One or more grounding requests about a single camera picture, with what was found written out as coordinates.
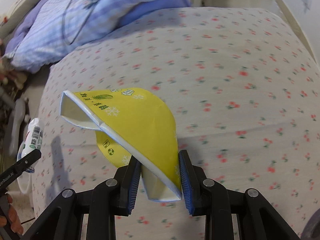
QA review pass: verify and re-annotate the white green drink bottle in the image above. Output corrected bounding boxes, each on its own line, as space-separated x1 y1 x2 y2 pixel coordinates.
16 118 44 174

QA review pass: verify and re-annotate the white plastic trash bin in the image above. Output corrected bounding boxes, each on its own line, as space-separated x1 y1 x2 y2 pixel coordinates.
17 172 32 194

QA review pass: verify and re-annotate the person's left hand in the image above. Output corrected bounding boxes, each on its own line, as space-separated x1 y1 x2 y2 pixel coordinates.
6 194 24 235

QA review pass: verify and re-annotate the floral cherry tablecloth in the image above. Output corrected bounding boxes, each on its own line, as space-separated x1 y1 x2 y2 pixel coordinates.
32 7 319 235

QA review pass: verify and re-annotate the blue plaid quilt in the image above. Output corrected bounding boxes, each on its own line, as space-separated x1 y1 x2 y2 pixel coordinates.
1 0 191 73

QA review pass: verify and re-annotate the black cable on quilt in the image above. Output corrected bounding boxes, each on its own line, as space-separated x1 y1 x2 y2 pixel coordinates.
61 0 111 45

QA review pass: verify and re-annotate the white wall plug adapter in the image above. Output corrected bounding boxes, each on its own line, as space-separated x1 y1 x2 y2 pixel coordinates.
301 0 312 12

